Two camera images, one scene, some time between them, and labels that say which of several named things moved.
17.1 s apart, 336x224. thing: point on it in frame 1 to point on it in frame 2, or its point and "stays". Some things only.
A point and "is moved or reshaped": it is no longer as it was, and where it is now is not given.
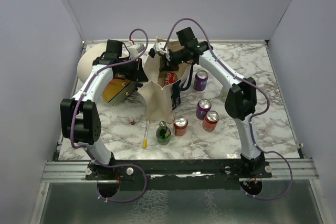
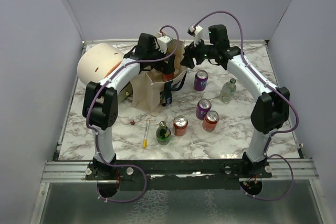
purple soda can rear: x=200 y=80 stays
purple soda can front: x=203 y=106 stays
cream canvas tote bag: x=161 y=101 is moved or reshaped
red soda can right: x=210 y=121 stays
